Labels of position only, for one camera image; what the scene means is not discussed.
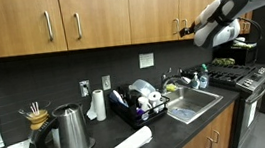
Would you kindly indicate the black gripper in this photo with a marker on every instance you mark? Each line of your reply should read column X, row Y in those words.
column 192, row 28

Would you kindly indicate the wooden base cabinet door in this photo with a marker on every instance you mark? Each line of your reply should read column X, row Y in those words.
column 194, row 144
column 227, row 123

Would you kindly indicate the white paper note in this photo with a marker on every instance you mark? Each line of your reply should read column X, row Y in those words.
column 146, row 60

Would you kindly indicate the green bumpy object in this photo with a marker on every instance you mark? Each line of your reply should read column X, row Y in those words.
column 223, row 61

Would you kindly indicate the chrome faucet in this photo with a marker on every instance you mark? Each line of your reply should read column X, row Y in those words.
column 170, row 79

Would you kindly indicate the blue dish soap bottle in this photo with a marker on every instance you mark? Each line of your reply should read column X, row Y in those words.
column 203, row 79

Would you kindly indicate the clear soap dispenser bottle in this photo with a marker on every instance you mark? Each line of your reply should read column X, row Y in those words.
column 195, row 83

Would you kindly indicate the white bowl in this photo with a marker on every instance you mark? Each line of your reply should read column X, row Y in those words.
column 239, row 39

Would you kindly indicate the yellow sponge cloth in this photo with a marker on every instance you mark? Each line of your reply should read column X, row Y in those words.
column 171, row 87

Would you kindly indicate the black countertop oven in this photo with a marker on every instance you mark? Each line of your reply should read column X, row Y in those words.
column 238, row 58

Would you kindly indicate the clear plastic container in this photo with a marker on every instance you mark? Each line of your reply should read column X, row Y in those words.
column 142, row 87

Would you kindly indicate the stainless steel sink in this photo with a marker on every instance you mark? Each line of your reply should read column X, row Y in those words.
column 192, row 102

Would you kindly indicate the black gas stove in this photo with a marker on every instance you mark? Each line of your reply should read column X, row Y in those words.
column 240, row 78

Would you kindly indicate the white mug with black print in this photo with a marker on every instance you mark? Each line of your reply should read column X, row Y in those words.
column 155, row 100

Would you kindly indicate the blue item in sink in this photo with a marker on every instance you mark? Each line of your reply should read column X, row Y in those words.
column 182, row 112

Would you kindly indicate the plain white mug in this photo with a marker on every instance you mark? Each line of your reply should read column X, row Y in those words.
column 143, row 103

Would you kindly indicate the purple cup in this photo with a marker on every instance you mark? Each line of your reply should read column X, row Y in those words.
column 142, row 113

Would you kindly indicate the black dish rack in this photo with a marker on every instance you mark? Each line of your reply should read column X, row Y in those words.
column 127, row 116

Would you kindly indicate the partly unrolled paper towel roll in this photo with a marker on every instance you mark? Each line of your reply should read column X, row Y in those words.
column 99, row 104

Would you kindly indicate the metal electrical outlet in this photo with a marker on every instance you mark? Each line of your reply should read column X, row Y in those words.
column 85, row 88

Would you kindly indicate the white paper towel roll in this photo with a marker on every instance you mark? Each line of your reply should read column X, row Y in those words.
column 132, row 144

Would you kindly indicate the stainless steel electric kettle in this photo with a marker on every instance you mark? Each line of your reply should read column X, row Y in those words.
column 70, row 131

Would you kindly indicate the glass pour-over coffee maker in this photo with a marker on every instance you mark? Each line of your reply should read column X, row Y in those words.
column 36, row 116

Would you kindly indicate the white wall switch plate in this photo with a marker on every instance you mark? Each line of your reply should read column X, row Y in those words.
column 106, row 82

